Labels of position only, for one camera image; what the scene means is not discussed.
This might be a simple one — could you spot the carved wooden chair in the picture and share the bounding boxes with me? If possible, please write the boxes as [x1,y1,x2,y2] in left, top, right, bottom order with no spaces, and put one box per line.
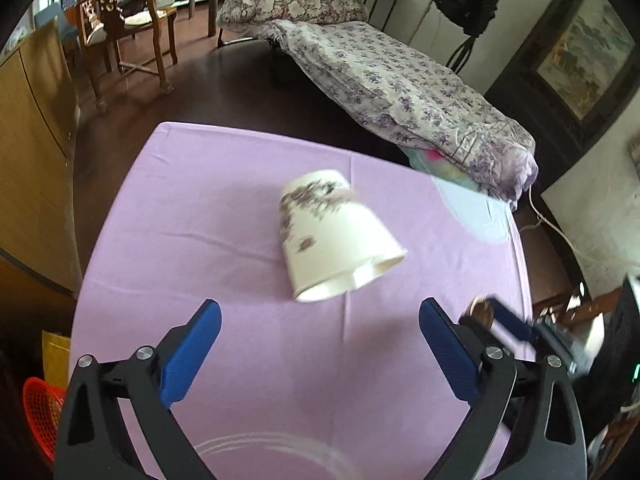
[75,0,180,111]

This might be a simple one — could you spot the yellow bag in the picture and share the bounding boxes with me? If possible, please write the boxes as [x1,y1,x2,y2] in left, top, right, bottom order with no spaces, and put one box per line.
[41,331,72,388]

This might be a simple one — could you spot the small brown round object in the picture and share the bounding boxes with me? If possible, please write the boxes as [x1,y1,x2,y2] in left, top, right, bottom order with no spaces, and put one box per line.
[467,296,496,321]

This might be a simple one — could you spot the blue chair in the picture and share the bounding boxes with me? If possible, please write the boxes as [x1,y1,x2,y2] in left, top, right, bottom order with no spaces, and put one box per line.
[35,2,81,56]

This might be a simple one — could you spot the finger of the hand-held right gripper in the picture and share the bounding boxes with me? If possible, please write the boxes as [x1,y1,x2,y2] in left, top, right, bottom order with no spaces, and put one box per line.
[485,297,536,346]
[460,316,498,347]

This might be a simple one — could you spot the floral paper cup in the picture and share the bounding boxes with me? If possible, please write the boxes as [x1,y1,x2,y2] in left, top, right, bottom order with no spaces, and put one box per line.
[277,169,408,303]

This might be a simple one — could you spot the wooden cabinet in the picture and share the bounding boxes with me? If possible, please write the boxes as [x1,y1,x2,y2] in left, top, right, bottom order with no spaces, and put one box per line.
[0,17,83,291]

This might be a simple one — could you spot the purple tablecloth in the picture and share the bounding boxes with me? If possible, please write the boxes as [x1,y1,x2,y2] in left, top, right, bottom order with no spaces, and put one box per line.
[70,121,533,480]

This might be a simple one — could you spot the pastel striped cloth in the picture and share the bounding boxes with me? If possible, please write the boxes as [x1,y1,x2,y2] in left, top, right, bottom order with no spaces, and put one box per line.
[405,147,483,193]

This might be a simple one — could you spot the folded floral quilt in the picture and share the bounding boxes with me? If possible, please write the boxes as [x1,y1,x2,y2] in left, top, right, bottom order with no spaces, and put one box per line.
[217,0,371,26]

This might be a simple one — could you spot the floral bed sheet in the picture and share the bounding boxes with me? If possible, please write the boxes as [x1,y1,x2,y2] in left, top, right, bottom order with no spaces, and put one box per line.
[272,20,540,211]

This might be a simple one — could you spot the red plastic basket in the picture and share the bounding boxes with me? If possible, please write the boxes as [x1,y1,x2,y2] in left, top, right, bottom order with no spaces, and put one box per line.
[22,377,68,466]

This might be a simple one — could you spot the cushioned wooden chair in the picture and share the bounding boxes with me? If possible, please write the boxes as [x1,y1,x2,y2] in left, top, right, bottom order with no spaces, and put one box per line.
[532,280,626,326]

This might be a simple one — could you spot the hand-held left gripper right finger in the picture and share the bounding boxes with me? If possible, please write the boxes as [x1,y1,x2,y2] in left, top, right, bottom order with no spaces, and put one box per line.
[419,297,588,480]

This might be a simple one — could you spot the framed landscape painting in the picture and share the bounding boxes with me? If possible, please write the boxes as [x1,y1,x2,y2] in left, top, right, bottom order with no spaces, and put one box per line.
[485,0,640,156]

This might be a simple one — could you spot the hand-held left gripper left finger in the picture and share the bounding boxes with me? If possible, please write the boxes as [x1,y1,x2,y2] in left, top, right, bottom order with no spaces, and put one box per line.
[54,299,223,480]

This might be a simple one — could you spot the white cable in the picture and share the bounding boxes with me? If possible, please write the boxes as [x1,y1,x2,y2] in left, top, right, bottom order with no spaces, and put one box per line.
[517,190,640,271]

